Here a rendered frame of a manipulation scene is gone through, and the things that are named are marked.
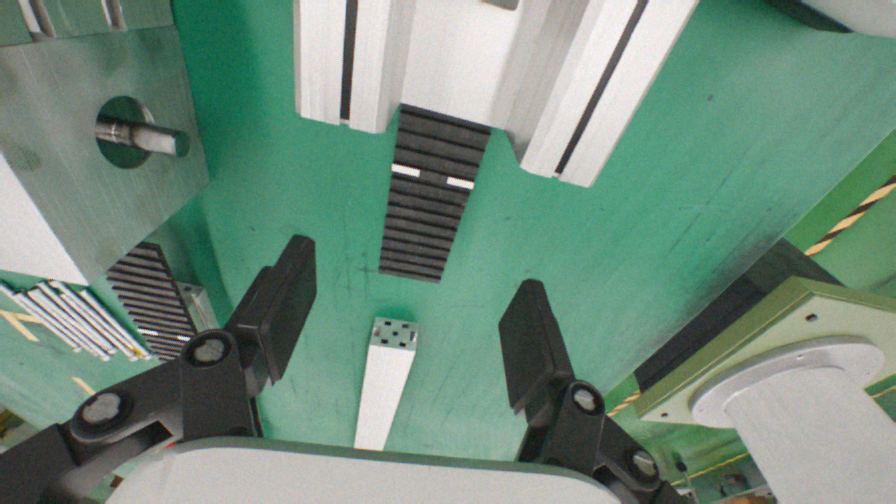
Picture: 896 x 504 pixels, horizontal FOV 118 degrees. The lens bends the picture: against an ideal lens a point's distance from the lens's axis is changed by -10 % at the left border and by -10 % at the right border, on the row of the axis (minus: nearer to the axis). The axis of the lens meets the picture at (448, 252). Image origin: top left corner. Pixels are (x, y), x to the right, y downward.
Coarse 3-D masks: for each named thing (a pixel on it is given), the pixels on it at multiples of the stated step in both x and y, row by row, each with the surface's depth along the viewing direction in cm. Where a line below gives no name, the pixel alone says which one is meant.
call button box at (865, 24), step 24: (768, 0) 13; (792, 0) 12; (816, 0) 11; (840, 0) 10; (864, 0) 9; (888, 0) 9; (816, 24) 13; (840, 24) 12; (864, 24) 11; (888, 24) 10
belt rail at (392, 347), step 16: (384, 320) 28; (384, 336) 27; (400, 336) 27; (416, 336) 28; (368, 352) 27; (384, 352) 27; (400, 352) 27; (368, 368) 28; (384, 368) 28; (400, 368) 28; (368, 384) 30; (384, 384) 30; (400, 384) 30; (368, 400) 33; (384, 400) 33; (368, 416) 35; (384, 416) 35; (368, 432) 39; (384, 432) 39; (368, 448) 43
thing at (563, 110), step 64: (320, 0) 7; (384, 0) 7; (448, 0) 10; (512, 0) 9; (576, 0) 8; (640, 0) 7; (320, 64) 8; (384, 64) 8; (448, 64) 12; (512, 64) 12; (576, 64) 8; (640, 64) 8; (384, 128) 9; (512, 128) 12; (576, 128) 9
